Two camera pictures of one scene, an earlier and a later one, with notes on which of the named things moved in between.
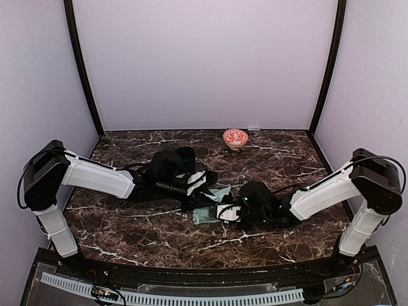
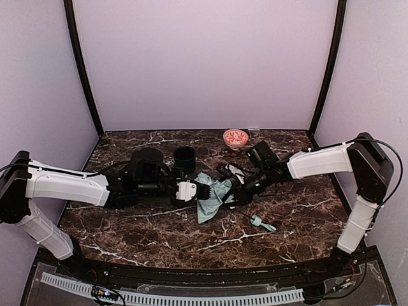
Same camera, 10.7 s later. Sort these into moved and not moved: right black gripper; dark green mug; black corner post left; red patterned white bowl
Moved: right black gripper
Not moved: black corner post left; red patterned white bowl; dark green mug
